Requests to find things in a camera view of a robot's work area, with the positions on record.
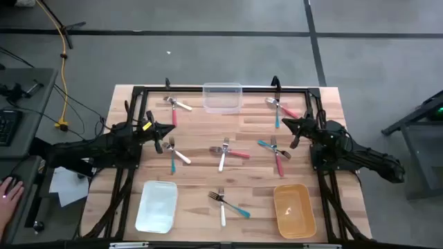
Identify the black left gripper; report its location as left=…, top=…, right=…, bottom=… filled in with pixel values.
left=141, top=110, right=176, bottom=155

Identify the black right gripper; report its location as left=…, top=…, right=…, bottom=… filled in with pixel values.
left=282, top=111, right=318, bottom=149

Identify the red-handled fork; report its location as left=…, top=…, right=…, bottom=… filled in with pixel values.
left=209, top=146, right=251, bottom=160
left=264, top=97, right=300, bottom=120
left=270, top=135, right=285, bottom=178
left=169, top=97, right=178, bottom=128

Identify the white-handled fork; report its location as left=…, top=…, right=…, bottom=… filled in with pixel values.
left=217, top=137, right=230, bottom=173
left=217, top=187, right=227, bottom=228
left=163, top=96, right=193, bottom=112
left=161, top=141, right=192, bottom=165

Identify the teal-handled fork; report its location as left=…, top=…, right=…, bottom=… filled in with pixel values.
left=208, top=191, right=251, bottom=219
left=274, top=91, right=281, bottom=129
left=168, top=136, right=177, bottom=174
left=257, top=139, right=292, bottom=160

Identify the white rectangular tray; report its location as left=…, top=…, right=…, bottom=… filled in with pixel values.
left=134, top=180, right=179, bottom=234

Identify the orange rectangular tray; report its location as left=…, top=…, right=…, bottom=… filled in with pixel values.
left=273, top=183, right=318, bottom=239

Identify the clear plastic container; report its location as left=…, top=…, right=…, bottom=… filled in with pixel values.
left=202, top=82, right=243, bottom=114

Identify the white paper sheet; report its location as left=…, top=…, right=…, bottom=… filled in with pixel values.
left=48, top=165, right=90, bottom=196
left=57, top=190, right=90, bottom=208

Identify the black metal beam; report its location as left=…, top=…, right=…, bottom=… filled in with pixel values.
left=29, top=137, right=95, bottom=178

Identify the grey desk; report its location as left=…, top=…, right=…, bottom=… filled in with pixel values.
left=0, top=67, right=59, bottom=159

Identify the dark grey equipment cart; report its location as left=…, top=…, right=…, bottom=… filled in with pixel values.
left=380, top=89, right=443, bottom=201

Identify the grey side table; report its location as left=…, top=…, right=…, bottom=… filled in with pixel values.
left=0, top=154, right=43, bottom=245

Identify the black tripod stand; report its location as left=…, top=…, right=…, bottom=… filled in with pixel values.
left=41, top=0, right=87, bottom=50

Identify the black clamp tool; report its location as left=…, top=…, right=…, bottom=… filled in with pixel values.
left=0, top=79, right=45, bottom=104

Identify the black keyboard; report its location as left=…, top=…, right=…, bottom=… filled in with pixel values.
left=0, top=109, right=21, bottom=147

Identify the person's hand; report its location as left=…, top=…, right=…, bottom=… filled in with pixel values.
left=0, top=176, right=26, bottom=239

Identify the black aluminium table frame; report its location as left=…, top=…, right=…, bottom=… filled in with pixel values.
left=80, top=85, right=373, bottom=243

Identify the black floor cable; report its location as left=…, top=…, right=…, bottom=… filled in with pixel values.
left=0, top=46, right=108, bottom=138

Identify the yellow extension cable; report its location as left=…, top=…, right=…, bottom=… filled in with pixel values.
left=34, top=0, right=70, bottom=132

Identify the silver metal bracket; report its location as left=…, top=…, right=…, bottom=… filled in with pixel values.
left=302, top=243, right=343, bottom=249
left=109, top=241, right=150, bottom=249

